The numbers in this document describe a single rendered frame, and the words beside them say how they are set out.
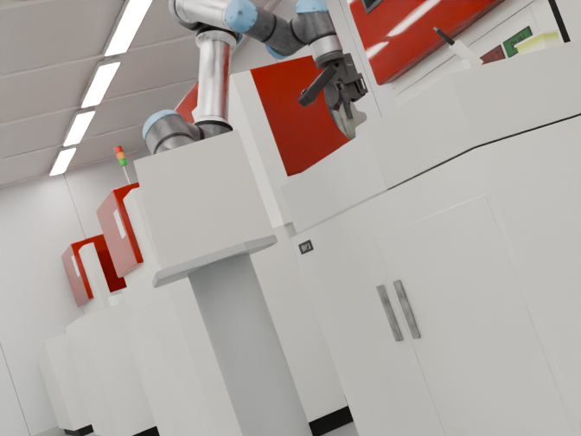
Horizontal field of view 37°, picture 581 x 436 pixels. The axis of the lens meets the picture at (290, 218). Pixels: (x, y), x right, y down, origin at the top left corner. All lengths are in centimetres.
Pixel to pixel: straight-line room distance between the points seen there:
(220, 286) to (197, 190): 24
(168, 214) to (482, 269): 77
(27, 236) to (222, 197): 793
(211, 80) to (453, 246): 94
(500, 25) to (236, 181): 87
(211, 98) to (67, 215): 773
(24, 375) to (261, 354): 783
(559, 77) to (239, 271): 85
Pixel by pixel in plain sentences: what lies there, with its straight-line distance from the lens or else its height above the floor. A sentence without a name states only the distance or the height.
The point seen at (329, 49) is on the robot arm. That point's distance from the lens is 213.
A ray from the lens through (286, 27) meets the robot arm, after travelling 220.
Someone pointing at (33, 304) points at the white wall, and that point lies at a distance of 988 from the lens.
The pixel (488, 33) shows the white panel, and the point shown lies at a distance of 256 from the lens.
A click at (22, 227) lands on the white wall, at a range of 1000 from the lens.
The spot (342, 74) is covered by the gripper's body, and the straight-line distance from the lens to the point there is 215.
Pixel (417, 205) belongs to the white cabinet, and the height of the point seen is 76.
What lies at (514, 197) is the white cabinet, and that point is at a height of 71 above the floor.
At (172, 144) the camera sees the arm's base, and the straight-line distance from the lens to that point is 218.
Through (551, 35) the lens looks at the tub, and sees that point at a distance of 207.
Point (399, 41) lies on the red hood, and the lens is 282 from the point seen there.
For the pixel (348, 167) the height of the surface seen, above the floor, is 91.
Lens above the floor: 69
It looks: 4 degrees up
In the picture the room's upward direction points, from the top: 19 degrees counter-clockwise
